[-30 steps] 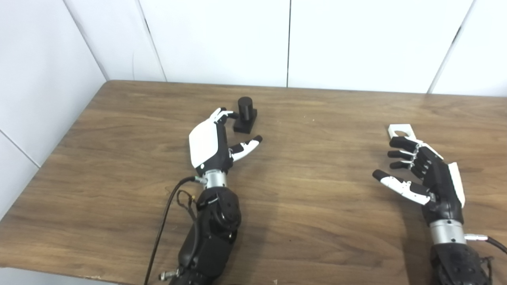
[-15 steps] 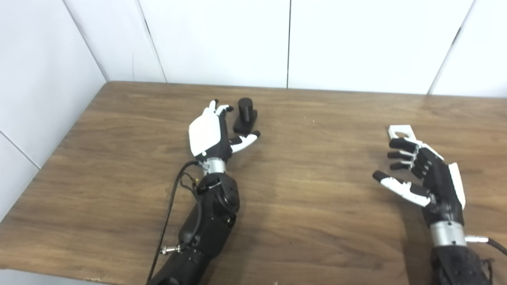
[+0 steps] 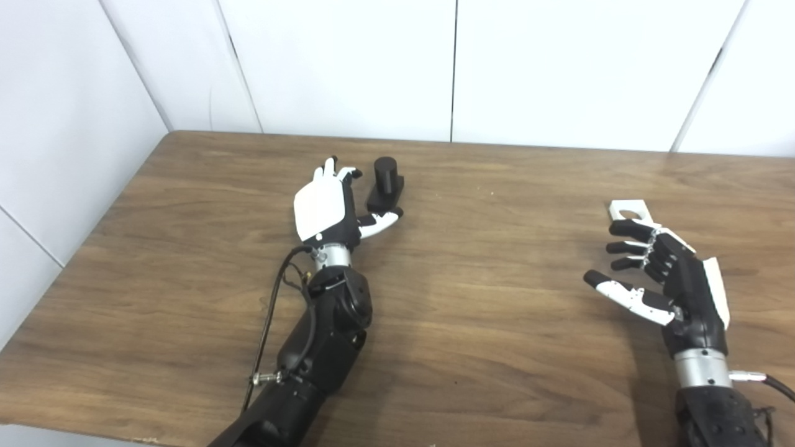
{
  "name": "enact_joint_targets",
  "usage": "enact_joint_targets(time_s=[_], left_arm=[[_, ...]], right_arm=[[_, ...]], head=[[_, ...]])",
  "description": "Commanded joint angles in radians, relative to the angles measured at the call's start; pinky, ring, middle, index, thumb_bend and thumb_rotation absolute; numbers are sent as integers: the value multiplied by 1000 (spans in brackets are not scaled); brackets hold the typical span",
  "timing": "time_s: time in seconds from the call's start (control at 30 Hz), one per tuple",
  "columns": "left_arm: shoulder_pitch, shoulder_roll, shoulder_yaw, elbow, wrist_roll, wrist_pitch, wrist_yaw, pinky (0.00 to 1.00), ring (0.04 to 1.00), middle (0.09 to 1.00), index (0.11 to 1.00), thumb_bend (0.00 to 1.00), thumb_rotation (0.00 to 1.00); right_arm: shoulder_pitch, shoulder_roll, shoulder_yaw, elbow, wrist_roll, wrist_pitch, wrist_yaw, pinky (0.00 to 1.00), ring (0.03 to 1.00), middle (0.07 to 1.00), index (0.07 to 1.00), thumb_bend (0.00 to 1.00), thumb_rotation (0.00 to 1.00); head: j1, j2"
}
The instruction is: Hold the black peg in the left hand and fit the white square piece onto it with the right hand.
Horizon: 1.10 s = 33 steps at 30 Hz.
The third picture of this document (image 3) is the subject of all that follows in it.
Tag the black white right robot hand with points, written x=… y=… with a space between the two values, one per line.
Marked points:
x=689 y=292

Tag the white square piece with hole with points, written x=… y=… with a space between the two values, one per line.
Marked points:
x=621 y=207

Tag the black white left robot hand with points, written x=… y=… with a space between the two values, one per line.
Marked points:
x=320 y=205

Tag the black peg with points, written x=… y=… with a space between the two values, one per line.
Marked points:
x=385 y=180

